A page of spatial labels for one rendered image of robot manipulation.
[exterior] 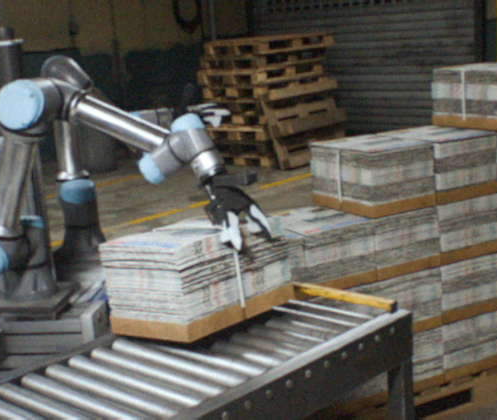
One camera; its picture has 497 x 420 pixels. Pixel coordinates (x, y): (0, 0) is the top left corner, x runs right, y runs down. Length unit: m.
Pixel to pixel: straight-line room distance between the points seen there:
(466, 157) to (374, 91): 7.71
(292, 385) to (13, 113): 0.97
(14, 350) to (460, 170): 1.70
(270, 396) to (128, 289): 0.49
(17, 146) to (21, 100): 0.13
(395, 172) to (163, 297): 1.34
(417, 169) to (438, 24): 7.31
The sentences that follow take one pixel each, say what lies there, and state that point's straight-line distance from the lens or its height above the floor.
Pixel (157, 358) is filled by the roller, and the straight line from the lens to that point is 2.19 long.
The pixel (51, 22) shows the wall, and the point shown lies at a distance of 10.51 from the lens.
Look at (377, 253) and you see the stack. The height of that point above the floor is 0.70.
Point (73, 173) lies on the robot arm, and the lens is 3.23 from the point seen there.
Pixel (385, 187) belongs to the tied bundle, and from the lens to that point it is 3.26.
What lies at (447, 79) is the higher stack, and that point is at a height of 1.25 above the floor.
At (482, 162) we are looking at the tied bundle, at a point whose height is 0.96.
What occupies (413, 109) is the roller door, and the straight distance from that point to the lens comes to 10.87.
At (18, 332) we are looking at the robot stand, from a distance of 2.72.
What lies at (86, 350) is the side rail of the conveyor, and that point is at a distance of 2.27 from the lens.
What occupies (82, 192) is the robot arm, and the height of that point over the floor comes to 1.03.
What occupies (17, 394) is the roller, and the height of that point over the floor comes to 0.80.
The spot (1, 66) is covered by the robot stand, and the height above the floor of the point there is 1.46.
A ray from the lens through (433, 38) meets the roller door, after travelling 10.66.
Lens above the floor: 1.56
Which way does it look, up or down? 12 degrees down
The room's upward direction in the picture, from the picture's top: 4 degrees counter-clockwise
